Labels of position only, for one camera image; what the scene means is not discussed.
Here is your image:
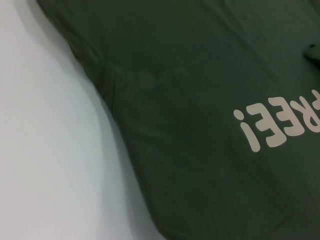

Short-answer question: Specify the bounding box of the dark green FREE! t-shirt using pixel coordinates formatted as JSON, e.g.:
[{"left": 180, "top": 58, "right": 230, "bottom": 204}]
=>
[{"left": 36, "top": 0, "right": 320, "bottom": 240}]

